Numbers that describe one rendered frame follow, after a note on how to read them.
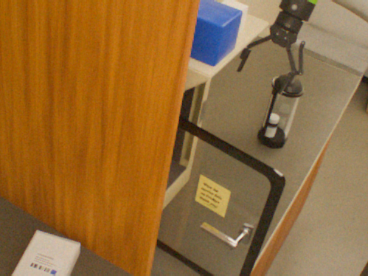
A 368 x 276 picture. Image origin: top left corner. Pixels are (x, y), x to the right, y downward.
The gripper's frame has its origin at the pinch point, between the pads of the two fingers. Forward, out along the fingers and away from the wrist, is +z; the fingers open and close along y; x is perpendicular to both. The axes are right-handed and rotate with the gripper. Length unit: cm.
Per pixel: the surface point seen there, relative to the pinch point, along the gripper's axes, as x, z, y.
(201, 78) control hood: -56, -4, -4
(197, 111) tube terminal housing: -14.0, 13.9, -9.9
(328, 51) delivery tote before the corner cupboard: 244, -1, 6
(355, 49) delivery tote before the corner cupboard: 263, -10, 23
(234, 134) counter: 21.7, 24.6, -2.0
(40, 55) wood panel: -59, 7, -36
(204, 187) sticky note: -49, 18, 6
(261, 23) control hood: -29.7, -16.5, -2.1
